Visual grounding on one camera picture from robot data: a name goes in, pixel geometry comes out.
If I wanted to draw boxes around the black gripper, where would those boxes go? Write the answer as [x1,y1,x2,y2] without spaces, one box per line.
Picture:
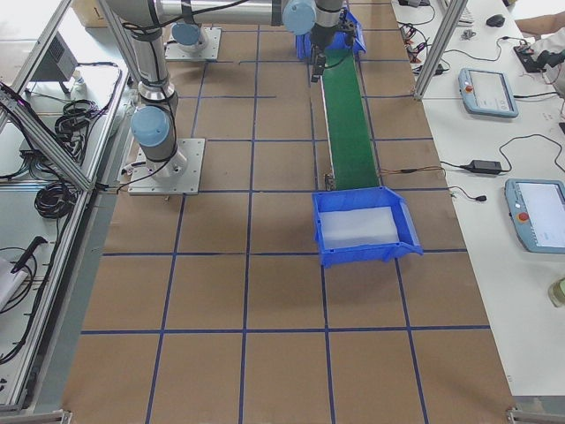
[310,43,327,83]

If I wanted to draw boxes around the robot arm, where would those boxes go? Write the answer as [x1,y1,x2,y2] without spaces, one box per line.
[108,1,346,178]
[167,23,208,51]

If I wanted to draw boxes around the blue bin left side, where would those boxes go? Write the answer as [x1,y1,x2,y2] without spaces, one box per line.
[295,7,366,60]

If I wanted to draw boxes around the blue bin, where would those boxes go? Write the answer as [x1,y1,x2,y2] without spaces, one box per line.
[295,7,366,60]
[312,186,423,269]

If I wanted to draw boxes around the green conveyor belt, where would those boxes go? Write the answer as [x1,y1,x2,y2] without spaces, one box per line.
[321,49,380,190]

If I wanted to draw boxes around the blue bin right side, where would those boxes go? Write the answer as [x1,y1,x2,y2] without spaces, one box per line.
[312,186,423,269]

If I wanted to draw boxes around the white foam pad right bin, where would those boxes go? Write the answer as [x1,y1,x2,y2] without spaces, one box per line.
[320,207,399,249]

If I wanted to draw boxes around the far teach pendant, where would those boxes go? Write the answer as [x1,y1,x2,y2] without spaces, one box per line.
[458,68,519,118]

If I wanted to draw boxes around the teach pendant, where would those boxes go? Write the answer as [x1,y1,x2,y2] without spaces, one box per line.
[458,68,519,118]
[504,178,564,254]

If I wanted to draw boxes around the black computer mouse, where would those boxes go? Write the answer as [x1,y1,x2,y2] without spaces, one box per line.
[486,14,506,27]

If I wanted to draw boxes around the black power adapter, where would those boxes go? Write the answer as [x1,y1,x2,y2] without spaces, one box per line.
[461,159,503,175]

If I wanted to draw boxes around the near teach pendant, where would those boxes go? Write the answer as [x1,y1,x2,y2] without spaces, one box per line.
[504,178,564,254]

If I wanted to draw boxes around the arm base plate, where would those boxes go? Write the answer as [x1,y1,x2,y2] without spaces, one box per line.
[126,139,206,195]
[165,24,222,62]

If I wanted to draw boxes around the aluminium frame post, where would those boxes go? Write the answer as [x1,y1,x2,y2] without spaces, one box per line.
[414,0,467,100]

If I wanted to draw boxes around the coiled black cables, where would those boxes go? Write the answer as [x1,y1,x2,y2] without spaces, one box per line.
[34,183,72,221]

